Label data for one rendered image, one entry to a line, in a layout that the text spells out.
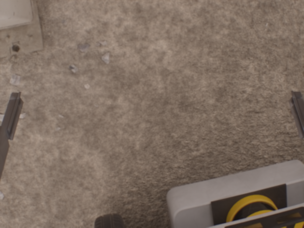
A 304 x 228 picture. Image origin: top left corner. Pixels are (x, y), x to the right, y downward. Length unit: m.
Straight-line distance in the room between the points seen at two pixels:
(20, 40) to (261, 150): 0.49
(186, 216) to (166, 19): 0.33
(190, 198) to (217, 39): 0.28
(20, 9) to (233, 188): 0.45
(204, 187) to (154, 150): 0.12
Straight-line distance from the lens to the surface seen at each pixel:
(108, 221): 0.83
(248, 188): 0.82
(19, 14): 0.71
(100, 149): 0.87
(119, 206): 0.92
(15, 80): 0.84
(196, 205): 0.79
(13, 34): 0.81
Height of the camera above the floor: 0.81
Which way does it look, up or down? 71 degrees down
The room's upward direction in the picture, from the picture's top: 159 degrees clockwise
